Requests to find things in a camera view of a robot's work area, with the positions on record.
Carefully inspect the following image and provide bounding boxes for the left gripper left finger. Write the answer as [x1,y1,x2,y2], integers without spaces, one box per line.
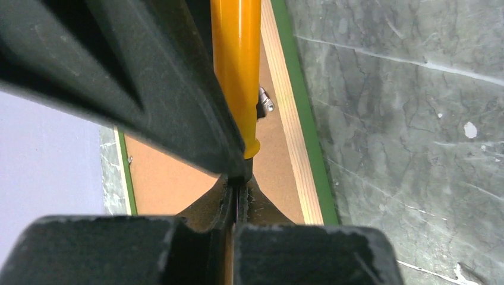
[1,178,236,284]

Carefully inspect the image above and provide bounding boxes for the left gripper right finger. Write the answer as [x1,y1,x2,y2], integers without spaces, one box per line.
[234,178,404,284]

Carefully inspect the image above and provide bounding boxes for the orange handled screwdriver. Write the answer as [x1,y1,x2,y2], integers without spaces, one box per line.
[210,0,261,159]

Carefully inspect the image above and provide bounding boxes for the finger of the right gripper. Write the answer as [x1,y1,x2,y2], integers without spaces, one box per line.
[1,1,251,179]

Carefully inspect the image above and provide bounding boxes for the green wooden picture frame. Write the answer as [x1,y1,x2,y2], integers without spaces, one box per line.
[114,1,338,224]

